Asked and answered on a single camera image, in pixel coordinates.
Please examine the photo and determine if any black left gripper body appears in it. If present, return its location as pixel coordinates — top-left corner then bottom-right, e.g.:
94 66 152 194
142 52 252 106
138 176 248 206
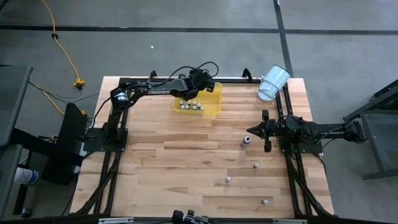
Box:
186 68 216 93

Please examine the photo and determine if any yellow extension cord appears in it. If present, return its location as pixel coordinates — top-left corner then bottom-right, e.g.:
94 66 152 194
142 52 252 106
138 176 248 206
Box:
37 88 88 116
41 0 86 90

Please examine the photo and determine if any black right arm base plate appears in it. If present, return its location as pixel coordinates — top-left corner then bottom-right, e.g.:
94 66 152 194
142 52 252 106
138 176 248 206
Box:
279 136 324 154

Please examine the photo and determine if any black floor cable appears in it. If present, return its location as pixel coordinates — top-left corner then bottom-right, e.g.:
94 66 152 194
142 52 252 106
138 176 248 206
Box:
27 80 101 104

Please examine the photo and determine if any dark grey desk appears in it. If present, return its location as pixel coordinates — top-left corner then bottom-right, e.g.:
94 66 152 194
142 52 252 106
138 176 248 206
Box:
0 143 24 218
0 64 34 147

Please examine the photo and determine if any white paper cup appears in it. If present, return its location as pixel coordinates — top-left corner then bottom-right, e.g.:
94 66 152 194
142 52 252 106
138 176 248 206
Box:
13 167 40 186

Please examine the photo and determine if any black metal table frame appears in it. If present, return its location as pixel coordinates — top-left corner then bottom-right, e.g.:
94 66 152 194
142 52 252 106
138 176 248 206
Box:
74 70 332 218

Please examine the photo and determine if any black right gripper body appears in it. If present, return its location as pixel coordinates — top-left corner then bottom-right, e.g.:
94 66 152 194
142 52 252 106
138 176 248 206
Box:
261 109 282 154

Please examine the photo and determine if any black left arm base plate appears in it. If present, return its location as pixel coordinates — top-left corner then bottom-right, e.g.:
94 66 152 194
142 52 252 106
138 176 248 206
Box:
83 127 129 153

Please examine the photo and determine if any yellow translucent plastic bin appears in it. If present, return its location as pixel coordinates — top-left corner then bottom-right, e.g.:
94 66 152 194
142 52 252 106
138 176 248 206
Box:
172 81 223 117

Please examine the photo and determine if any dark grey metal workstation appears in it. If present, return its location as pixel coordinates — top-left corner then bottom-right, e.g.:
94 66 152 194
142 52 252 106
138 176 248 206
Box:
343 79 398 182

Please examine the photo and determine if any silver aluminium extrusion bar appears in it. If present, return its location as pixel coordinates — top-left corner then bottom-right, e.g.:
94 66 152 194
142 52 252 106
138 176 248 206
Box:
272 218 308 224
98 217 134 224

